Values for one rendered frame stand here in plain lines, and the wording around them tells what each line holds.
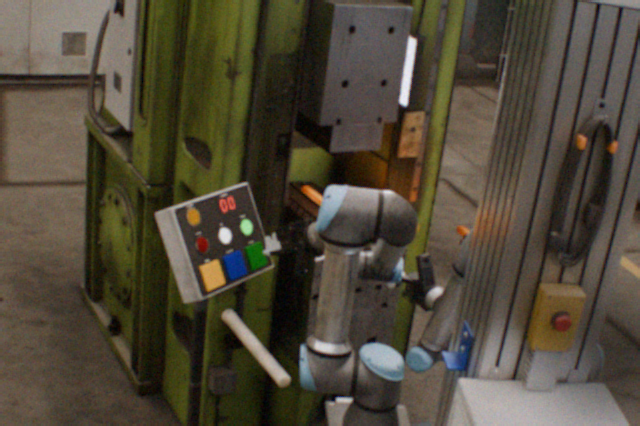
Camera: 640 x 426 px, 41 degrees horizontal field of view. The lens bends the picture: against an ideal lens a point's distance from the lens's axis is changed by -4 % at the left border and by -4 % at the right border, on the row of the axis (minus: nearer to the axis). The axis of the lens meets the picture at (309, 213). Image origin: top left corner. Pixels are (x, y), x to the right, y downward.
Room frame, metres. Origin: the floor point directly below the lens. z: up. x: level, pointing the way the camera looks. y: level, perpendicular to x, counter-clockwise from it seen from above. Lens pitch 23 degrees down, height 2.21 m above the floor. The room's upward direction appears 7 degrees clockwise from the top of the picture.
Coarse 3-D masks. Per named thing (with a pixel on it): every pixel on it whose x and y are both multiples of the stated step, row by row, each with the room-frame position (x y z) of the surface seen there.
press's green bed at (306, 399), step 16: (272, 352) 2.93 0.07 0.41; (288, 368) 2.82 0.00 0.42; (272, 384) 2.92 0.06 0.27; (272, 400) 2.90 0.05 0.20; (288, 400) 2.80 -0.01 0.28; (304, 400) 2.76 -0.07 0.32; (320, 400) 2.85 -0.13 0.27; (272, 416) 2.89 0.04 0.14; (288, 416) 2.79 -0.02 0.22; (304, 416) 2.76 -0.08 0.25; (320, 416) 2.85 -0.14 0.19
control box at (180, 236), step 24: (216, 192) 2.50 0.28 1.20; (240, 192) 2.58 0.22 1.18; (168, 216) 2.35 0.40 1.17; (216, 216) 2.46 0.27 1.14; (240, 216) 2.53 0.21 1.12; (168, 240) 2.34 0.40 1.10; (192, 240) 2.34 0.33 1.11; (216, 240) 2.41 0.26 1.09; (240, 240) 2.49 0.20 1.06; (264, 240) 2.56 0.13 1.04; (192, 264) 2.30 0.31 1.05; (192, 288) 2.28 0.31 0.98; (216, 288) 2.33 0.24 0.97
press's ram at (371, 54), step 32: (320, 0) 2.85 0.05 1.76; (352, 0) 2.90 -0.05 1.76; (384, 0) 2.99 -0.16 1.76; (320, 32) 2.83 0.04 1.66; (352, 32) 2.82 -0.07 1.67; (384, 32) 2.88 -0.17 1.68; (320, 64) 2.81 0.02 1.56; (352, 64) 2.82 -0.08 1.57; (384, 64) 2.89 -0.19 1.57; (320, 96) 2.79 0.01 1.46; (352, 96) 2.83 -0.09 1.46; (384, 96) 2.89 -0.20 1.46
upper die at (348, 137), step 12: (300, 120) 2.98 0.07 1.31; (300, 132) 2.98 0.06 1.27; (312, 132) 2.91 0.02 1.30; (324, 132) 2.84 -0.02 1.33; (336, 132) 2.81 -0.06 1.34; (348, 132) 2.83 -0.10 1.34; (360, 132) 2.86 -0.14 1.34; (372, 132) 2.88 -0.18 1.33; (324, 144) 2.83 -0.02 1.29; (336, 144) 2.81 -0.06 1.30; (348, 144) 2.84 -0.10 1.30; (360, 144) 2.86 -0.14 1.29; (372, 144) 2.88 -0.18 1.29
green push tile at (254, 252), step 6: (252, 246) 2.50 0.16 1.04; (258, 246) 2.52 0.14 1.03; (246, 252) 2.48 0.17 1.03; (252, 252) 2.49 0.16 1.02; (258, 252) 2.51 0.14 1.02; (252, 258) 2.48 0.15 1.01; (258, 258) 2.50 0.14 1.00; (264, 258) 2.52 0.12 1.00; (252, 264) 2.47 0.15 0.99; (258, 264) 2.49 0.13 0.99; (264, 264) 2.51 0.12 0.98; (252, 270) 2.46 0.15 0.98
